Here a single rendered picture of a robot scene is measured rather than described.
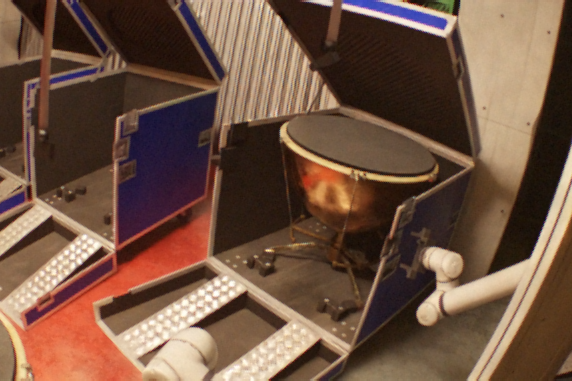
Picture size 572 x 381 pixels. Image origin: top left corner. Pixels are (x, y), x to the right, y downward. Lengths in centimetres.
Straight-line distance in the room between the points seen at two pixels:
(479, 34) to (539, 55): 42
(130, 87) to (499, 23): 269
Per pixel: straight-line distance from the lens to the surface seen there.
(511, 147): 306
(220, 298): 258
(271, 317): 260
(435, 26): 193
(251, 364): 228
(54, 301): 260
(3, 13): 509
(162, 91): 354
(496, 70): 297
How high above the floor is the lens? 172
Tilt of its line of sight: 23 degrees down
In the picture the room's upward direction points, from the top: 10 degrees clockwise
